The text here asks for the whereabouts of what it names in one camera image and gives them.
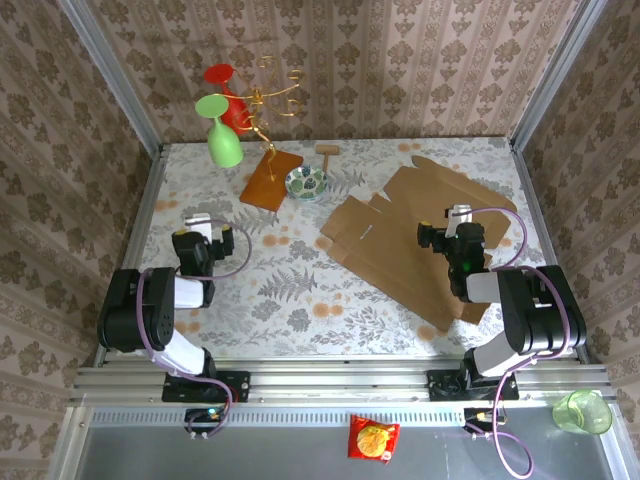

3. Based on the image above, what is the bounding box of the brown cardboard paper box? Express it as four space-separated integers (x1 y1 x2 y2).
319 155 519 332

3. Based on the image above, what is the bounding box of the green plastic wine glass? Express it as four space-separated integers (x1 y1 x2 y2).
194 94 245 169

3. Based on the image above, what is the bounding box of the leaf pattern ceramic bowl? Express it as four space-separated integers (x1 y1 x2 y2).
284 165 330 203

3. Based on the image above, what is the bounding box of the floral printed tablecloth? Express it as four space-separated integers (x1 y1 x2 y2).
117 137 576 359

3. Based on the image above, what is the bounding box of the small wooden mallet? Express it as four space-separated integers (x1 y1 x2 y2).
314 143 340 174

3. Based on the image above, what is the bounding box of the red plastic wine glass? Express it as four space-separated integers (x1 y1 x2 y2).
203 63 251 134

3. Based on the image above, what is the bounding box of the green transparent plastic cup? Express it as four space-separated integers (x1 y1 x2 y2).
551 389 614 435

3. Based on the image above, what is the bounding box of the red snack packet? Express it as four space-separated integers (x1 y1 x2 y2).
347 413 401 464

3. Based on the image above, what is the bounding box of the grey metal shelf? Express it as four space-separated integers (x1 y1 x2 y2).
49 405 632 480

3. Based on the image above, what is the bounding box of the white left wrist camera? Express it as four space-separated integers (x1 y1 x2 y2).
183 213 214 235

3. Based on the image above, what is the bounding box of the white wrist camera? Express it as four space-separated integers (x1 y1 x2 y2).
446 203 474 237
183 213 214 235

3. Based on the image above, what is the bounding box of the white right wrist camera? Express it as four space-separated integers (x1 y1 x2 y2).
446 203 474 237

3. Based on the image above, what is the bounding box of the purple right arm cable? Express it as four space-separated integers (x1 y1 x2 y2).
462 207 576 479

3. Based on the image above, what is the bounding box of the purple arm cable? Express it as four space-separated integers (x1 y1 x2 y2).
462 207 576 479
135 217 254 439

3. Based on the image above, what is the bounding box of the gold wire stand wooden base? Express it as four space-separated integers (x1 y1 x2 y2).
238 55 305 212

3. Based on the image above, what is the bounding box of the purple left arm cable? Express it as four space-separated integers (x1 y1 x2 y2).
135 217 254 439

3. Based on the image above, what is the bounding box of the aluminium table side rail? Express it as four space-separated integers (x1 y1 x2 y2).
93 143 170 369
508 139 590 365

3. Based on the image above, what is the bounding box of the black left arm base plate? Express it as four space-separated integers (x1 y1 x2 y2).
161 368 252 404

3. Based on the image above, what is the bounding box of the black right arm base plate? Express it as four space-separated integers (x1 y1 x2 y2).
426 368 521 402

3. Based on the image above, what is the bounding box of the black cable connector box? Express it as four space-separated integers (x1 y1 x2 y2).
184 407 227 435
463 407 507 434

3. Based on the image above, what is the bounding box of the aluminium front rail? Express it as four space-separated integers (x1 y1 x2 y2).
69 355 615 407

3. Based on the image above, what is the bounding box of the aluminium frame post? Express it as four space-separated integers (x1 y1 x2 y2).
57 0 165 151
509 0 609 150

